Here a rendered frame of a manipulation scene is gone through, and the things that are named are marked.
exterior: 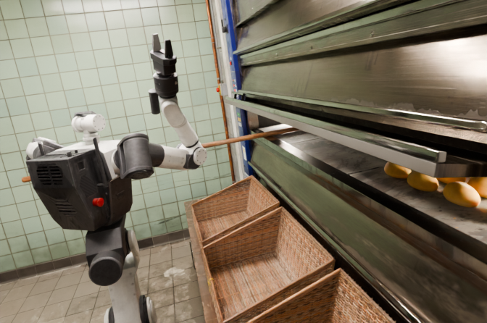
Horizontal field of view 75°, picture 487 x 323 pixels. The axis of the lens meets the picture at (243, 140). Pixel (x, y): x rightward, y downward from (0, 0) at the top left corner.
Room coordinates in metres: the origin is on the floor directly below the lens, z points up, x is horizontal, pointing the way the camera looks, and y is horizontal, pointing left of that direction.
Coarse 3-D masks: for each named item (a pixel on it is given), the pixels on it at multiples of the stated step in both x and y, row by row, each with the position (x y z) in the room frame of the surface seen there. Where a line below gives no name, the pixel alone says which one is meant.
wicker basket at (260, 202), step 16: (224, 192) 2.15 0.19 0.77; (240, 192) 2.18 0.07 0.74; (256, 192) 2.05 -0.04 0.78; (192, 208) 2.04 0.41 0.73; (208, 208) 2.12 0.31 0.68; (224, 208) 2.15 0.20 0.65; (240, 208) 2.18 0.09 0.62; (256, 208) 2.02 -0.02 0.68; (272, 208) 1.67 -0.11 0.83; (208, 224) 2.07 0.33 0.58; (224, 224) 2.04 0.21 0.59; (240, 224) 1.63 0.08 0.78; (208, 240) 1.58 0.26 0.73; (240, 240) 1.62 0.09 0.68
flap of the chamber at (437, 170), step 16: (256, 112) 1.48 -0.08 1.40; (304, 112) 1.42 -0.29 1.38; (304, 128) 0.96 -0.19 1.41; (320, 128) 0.86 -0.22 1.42; (368, 128) 0.92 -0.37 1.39; (352, 144) 0.71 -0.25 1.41; (368, 144) 0.65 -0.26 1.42; (432, 144) 0.68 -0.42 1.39; (400, 160) 0.56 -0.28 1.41; (416, 160) 0.52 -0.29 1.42; (448, 160) 0.51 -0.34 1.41; (464, 160) 0.52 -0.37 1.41; (480, 160) 0.53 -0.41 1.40; (432, 176) 0.48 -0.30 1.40; (448, 176) 0.49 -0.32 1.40; (464, 176) 0.49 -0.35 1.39; (480, 176) 0.50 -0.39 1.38
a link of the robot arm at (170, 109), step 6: (168, 102) 1.20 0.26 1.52; (174, 102) 1.21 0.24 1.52; (162, 108) 1.20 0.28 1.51; (168, 108) 1.21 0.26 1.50; (174, 108) 1.21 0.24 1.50; (168, 114) 1.22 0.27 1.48; (174, 114) 1.22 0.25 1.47; (180, 114) 1.23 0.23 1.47; (168, 120) 1.22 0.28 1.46; (174, 120) 1.23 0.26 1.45; (180, 120) 1.24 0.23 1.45; (186, 120) 1.28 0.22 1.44; (174, 126) 1.25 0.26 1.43; (180, 126) 1.27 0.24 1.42
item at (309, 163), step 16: (256, 128) 2.27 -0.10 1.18; (272, 144) 1.77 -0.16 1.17; (288, 144) 1.68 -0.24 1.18; (304, 160) 1.36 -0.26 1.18; (320, 176) 1.21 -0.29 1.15; (336, 176) 1.11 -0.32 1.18; (352, 192) 0.99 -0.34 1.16; (368, 192) 0.94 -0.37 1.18; (368, 208) 0.91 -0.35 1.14; (384, 208) 0.83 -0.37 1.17; (400, 208) 0.81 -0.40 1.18; (400, 224) 0.77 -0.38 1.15; (416, 224) 0.72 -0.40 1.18; (432, 224) 0.71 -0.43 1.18; (432, 240) 0.67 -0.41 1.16; (448, 240) 0.63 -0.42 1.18; (464, 240) 0.62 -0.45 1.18; (448, 256) 0.62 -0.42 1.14; (464, 256) 0.59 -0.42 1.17; (480, 256) 0.56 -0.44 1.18; (480, 272) 0.55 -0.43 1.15
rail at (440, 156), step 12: (264, 108) 1.37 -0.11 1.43; (300, 120) 1.00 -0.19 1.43; (312, 120) 0.91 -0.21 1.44; (336, 132) 0.78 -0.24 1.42; (348, 132) 0.73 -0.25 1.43; (360, 132) 0.69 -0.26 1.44; (384, 144) 0.61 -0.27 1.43; (396, 144) 0.57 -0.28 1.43; (408, 144) 0.55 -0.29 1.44; (420, 156) 0.51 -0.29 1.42; (432, 156) 0.49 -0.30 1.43; (444, 156) 0.48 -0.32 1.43
